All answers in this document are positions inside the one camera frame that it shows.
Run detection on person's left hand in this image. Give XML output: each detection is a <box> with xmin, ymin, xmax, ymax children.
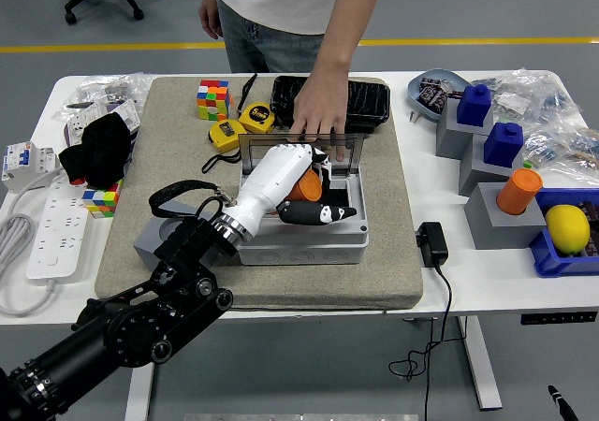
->
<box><xmin>287</xmin><ymin>67</ymin><xmax>355</xmax><ymax>163</ymax></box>

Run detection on black plastic tray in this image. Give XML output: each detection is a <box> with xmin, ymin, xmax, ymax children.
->
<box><xmin>270</xmin><ymin>75</ymin><xmax>392</xmax><ymax>136</ymax></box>

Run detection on grey electrical box with lid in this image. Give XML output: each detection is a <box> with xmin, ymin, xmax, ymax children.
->
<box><xmin>233</xmin><ymin>133</ymin><xmax>371</xmax><ymax>267</ymax></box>

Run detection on person's right hand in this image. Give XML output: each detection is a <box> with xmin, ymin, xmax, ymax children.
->
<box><xmin>197</xmin><ymin>0</ymin><xmax>225</xmax><ymax>41</ymax></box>

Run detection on white circuit breaker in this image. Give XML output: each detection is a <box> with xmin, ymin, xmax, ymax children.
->
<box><xmin>1</xmin><ymin>140</ymin><xmax>60</xmax><ymax>194</ymax></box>

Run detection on white wall socket pack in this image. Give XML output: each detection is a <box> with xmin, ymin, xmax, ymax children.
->
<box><xmin>63</xmin><ymin>100</ymin><xmax>141</xmax><ymax>149</ymax></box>

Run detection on black adapter cord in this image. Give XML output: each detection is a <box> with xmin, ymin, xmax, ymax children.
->
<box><xmin>387</xmin><ymin>261</ymin><xmax>469</xmax><ymax>421</ymax></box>

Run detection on colourful puzzle cube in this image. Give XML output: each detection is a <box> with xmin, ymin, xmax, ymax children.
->
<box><xmin>196</xmin><ymin>79</ymin><xmax>234</xmax><ymax>122</ymax></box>
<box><xmin>81</xmin><ymin>179</ymin><xmax>124</xmax><ymax>219</ymax></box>

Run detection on blue storage bin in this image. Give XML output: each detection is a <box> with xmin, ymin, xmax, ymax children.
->
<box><xmin>529</xmin><ymin>187</ymin><xmax>599</xmax><ymax>279</ymax></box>

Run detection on black cloth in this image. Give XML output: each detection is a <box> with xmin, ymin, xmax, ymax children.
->
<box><xmin>58</xmin><ymin>113</ymin><xmax>132</xmax><ymax>190</ymax></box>

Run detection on grey block with round hole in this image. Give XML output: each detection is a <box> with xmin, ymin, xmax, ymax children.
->
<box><xmin>133</xmin><ymin>199</ymin><xmax>224</xmax><ymax>272</ymax></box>
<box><xmin>463</xmin><ymin>181</ymin><xmax>548</xmax><ymax>251</ymax></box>

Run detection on white power strip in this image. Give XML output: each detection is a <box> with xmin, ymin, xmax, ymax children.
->
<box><xmin>25</xmin><ymin>173</ymin><xmax>90</xmax><ymax>281</ymax></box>

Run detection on yellow tape measure black label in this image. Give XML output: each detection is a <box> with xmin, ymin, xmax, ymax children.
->
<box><xmin>237</xmin><ymin>73</ymin><xmax>276</xmax><ymax>138</ymax></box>

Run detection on blue-grey bowl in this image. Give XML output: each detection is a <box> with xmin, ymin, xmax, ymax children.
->
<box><xmin>406</xmin><ymin>68</ymin><xmax>471</xmax><ymax>123</ymax></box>

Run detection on blue plastic block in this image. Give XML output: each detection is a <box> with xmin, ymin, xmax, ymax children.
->
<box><xmin>482</xmin><ymin>122</ymin><xmax>524</xmax><ymax>168</ymax></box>
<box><xmin>456</xmin><ymin>83</ymin><xmax>493</xmax><ymax>128</ymax></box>

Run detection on dark snack packets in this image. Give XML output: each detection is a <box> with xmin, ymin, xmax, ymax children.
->
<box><xmin>417</xmin><ymin>77</ymin><xmax>464</xmax><ymax>112</ymax></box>

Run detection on orange cylinder battery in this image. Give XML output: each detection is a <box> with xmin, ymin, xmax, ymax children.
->
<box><xmin>496</xmin><ymin>167</ymin><xmax>544</xmax><ymax>216</ymax></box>
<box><xmin>285</xmin><ymin>167</ymin><xmax>324</xmax><ymax>203</ymax></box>

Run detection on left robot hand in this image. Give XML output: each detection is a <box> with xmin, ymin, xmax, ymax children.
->
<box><xmin>223</xmin><ymin>142</ymin><xmax>358</xmax><ymax>242</ymax></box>

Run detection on yellow lemon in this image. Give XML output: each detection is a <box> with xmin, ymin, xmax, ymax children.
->
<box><xmin>544</xmin><ymin>204</ymin><xmax>592</xmax><ymax>255</ymax></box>

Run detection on white table leg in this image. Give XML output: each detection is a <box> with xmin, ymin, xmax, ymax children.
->
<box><xmin>124</xmin><ymin>362</ymin><xmax>158</xmax><ymax>421</ymax></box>
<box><xmin>456</xmin><ymin>315</ymin><xmax>504</xmax><ymax>412</ymax></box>

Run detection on black power adapter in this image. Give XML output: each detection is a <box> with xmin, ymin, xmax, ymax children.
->
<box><xmin>415</xmin><ymin>221</ymin><xmax>449</xmax><ymax>269</ymax></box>

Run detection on person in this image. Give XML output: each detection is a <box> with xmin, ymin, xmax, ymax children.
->
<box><xmin>197</xmin><ymin>0</ymin><xmax>387</xmax><ymax>163</ymax></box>

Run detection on black table control panel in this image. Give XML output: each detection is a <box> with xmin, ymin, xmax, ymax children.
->
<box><xmin>520</xmin><ymin>312</ymin><xmax>599</xmax><ymax>327</ymax></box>

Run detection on yellow tape measure with strap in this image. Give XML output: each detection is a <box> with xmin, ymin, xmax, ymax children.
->
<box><xmin>201</xmin><ymin>118</ymin><xmax>250</xmax><ymax>175</ymax></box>

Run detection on beige fabric mat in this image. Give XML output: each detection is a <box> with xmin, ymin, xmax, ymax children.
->
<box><xmin>94</xmin><ymin>75</ymin><xmax>425</xmax><ymax>313</ymax></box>

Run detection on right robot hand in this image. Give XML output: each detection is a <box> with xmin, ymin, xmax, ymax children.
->
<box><xmin>547</xmin><ymin>384</ymin><xmax>581</xmax><ymax>421</ymax></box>

